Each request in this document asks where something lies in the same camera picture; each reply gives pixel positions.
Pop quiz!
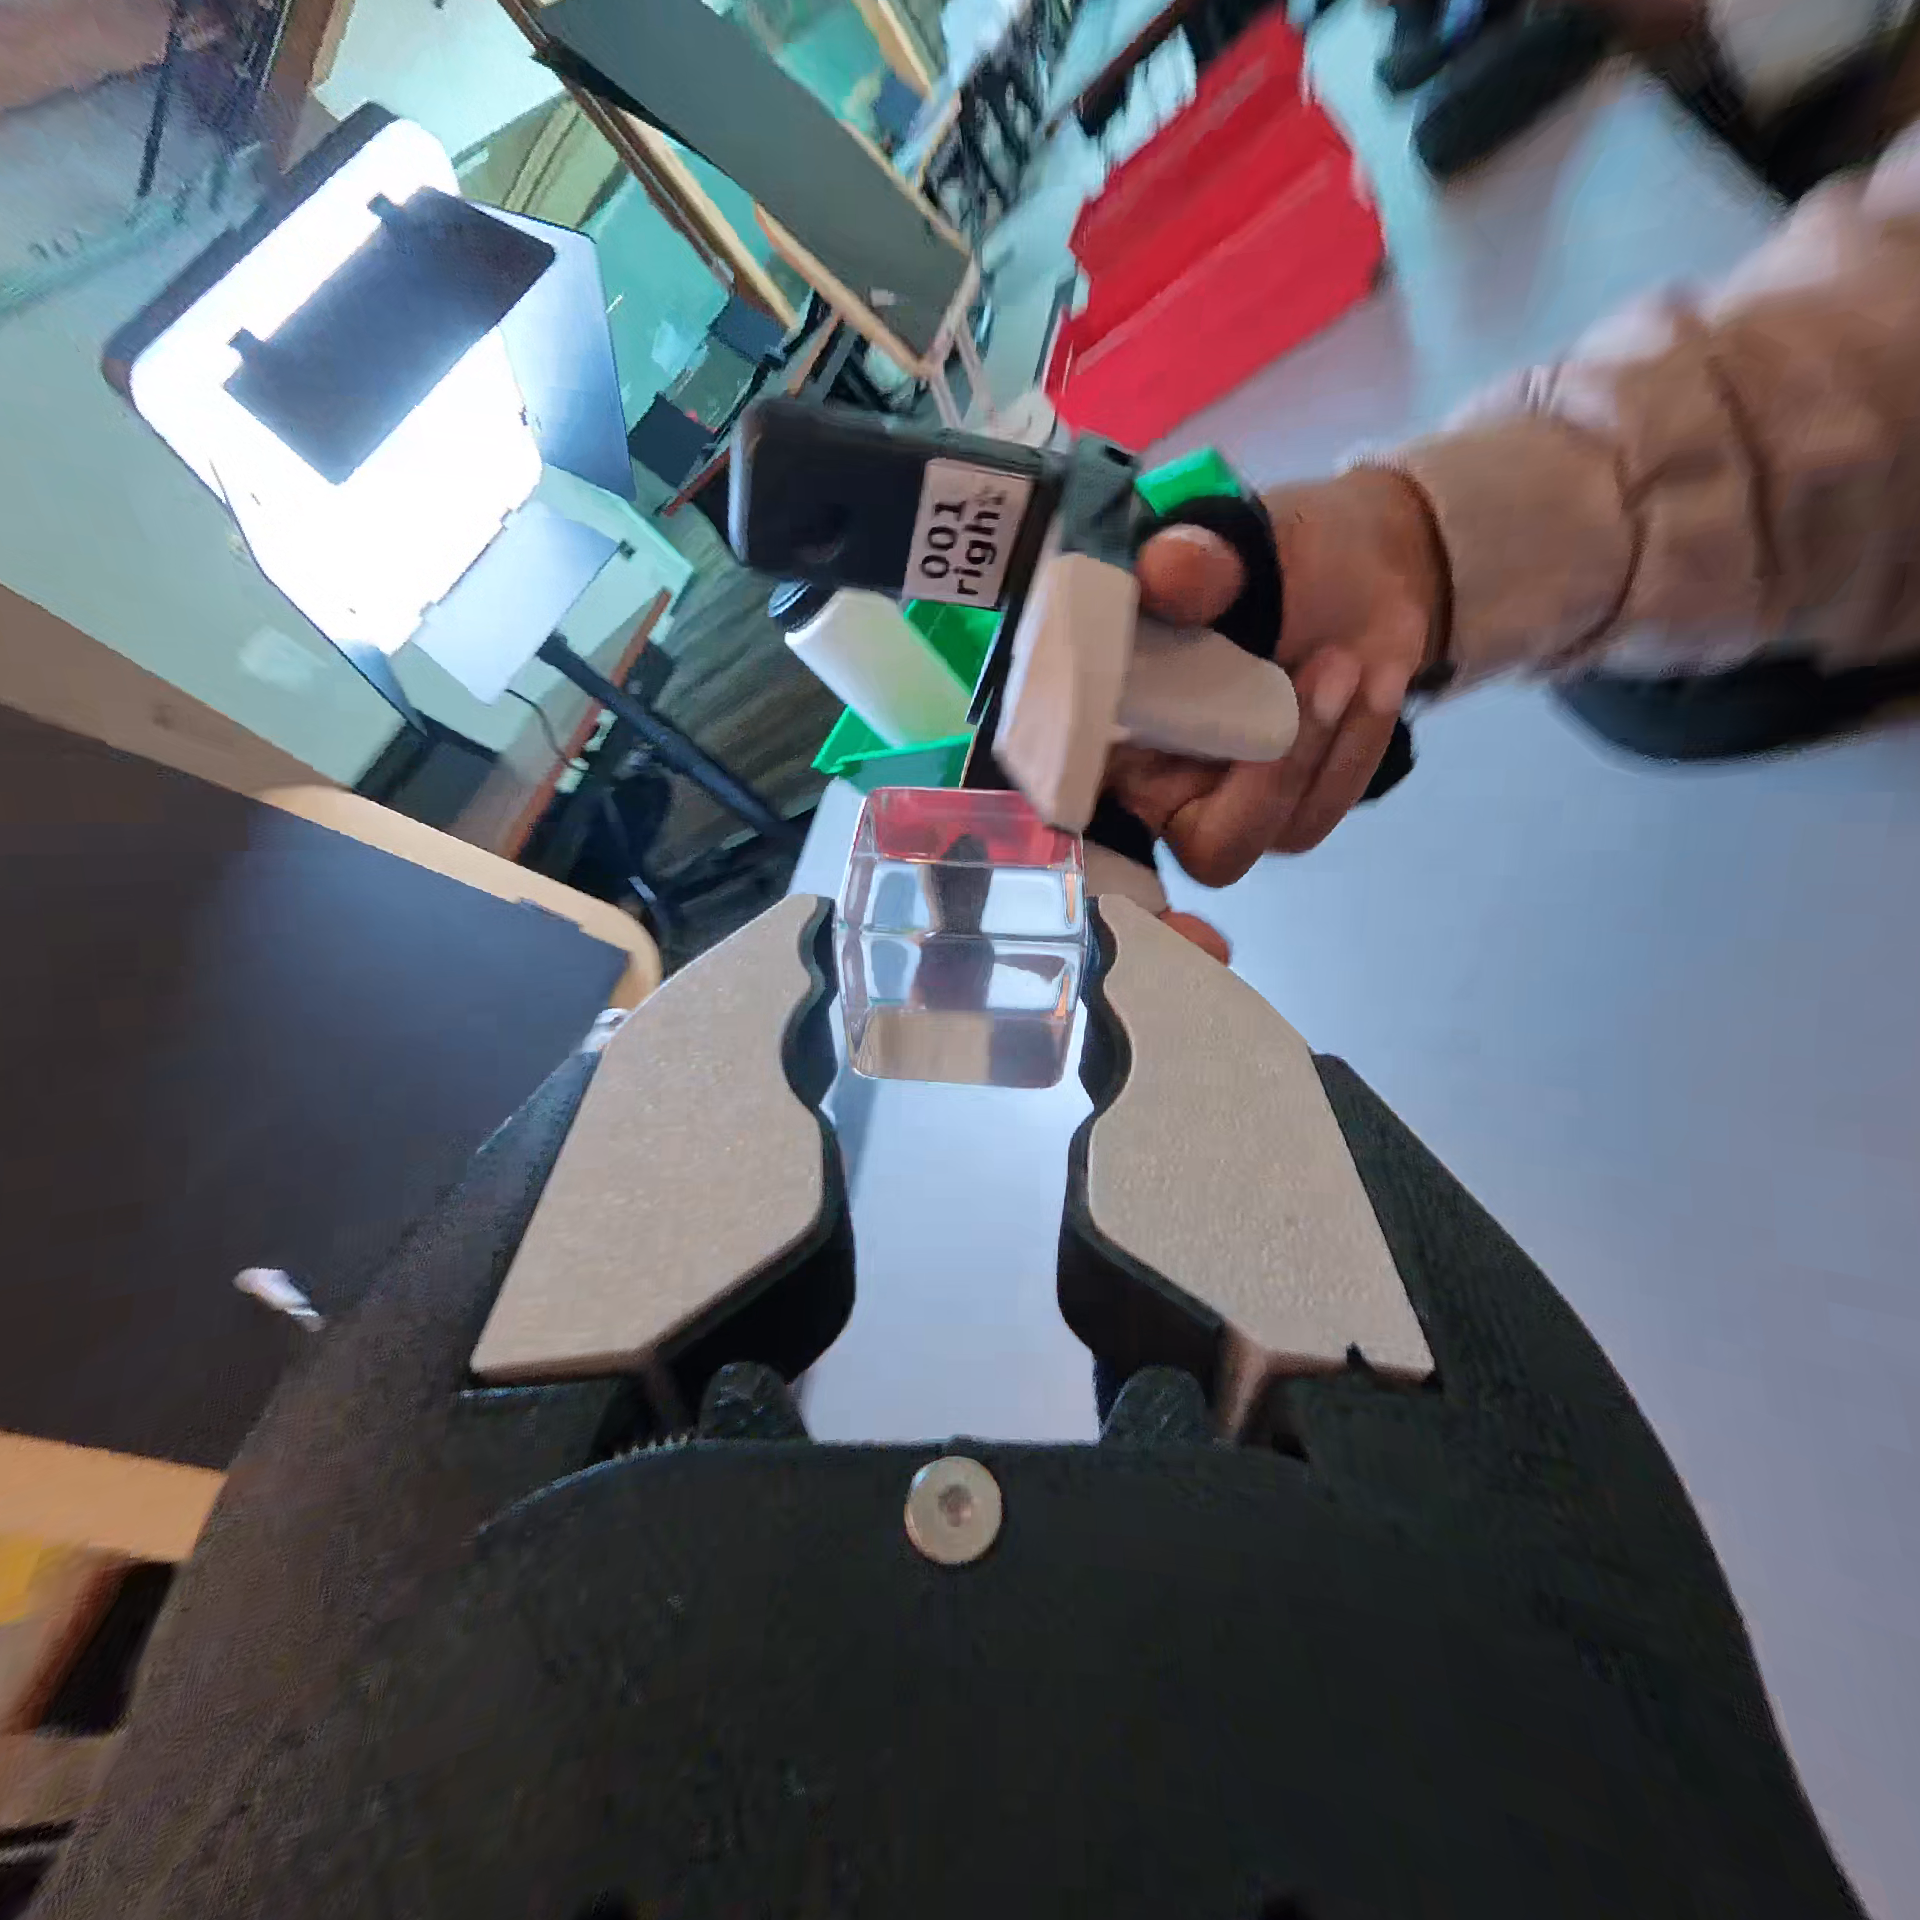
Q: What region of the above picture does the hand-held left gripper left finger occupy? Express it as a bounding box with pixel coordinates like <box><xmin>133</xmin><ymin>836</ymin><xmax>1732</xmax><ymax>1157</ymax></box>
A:
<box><xmin>469</xmin><ymin>892</ymin><xmax>860</xmax><ymax>1391</ymax></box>

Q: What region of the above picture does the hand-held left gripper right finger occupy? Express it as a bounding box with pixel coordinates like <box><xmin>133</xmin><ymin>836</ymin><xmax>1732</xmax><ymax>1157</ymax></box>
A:
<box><xmin>1055</xmin><ymin>892</ymin><xmax>1439</xmax><ymax>1435</ymax></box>

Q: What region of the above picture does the clear acrylic cube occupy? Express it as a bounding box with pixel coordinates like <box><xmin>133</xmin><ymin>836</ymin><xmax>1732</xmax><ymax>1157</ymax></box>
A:
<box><xmin>833</xmin><ymin>785</ymin><xmax>1091</xmax><ymax>1087</ymax></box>

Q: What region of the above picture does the person's right forearm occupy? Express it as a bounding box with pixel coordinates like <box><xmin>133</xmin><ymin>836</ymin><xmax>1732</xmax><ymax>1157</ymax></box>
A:
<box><xmin>1395</xmin><ymin>134</ymin><xmax>1920</xmax><ymax>708</ymax></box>

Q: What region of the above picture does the person's right hand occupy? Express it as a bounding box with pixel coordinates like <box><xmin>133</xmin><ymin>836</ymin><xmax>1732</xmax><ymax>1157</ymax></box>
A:
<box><xmin>1102</xmin><ymin>465</ymin><xmax>1455</xmax><ymax>966</ymax></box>

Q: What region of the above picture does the white cylindrical bottle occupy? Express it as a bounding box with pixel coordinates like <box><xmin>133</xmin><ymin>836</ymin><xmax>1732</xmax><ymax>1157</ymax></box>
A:
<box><xmin>768</xmin><ymin>582</ymin><xmax>980</xmax><ymax>748</ymax></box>

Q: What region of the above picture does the green plastic bin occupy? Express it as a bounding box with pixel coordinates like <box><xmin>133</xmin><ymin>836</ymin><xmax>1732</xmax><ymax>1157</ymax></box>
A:
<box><xmin>814</xmin><ymin>446</ymin><xmax>1248</xmax><ymax>792</ymax></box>

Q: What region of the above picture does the black light stand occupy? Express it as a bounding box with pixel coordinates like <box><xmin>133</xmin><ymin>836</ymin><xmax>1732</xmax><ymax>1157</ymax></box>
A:
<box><xmin>537</xmin><ymin>636</ymin><xmax>783</xmax><ymax>834</ymax></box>

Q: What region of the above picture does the black board panel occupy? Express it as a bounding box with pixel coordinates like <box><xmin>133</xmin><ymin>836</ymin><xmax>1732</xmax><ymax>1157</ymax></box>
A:
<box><xmin>533</xmin><ymin>0</ymin><xmax>978</xmax><ymax>318</ymax></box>

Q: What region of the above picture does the red plastic bin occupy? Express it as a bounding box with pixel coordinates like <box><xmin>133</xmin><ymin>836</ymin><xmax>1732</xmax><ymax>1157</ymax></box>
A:
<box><xmin>1068</xmin><ymin>6</ymin><xmax>1353</xmax><ymax>310</ymax></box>
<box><xmin>1043</xmin><ymin>143</ymin><xmax>1390</xmax><ymax>453</ymax></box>

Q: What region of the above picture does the black board on table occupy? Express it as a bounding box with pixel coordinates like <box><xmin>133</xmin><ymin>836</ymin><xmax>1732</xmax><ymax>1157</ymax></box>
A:
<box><xmin>0</xmin><ymin>702</ymin><xmax>667</xmax><ymax>1480</ymax></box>

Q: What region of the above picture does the lit softbox light panel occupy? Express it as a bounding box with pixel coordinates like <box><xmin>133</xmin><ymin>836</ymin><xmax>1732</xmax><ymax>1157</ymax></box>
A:
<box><xmin>102</xmin><ymin>102</ymin><xmax>697</xmax><ymax>708</ymax></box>

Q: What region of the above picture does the black shoe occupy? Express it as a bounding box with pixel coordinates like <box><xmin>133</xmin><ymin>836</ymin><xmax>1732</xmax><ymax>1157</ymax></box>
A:
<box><xmin>1411</xmin><ymin>14</ymin><xmax>1614</xmax><ymax>180</ymax></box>

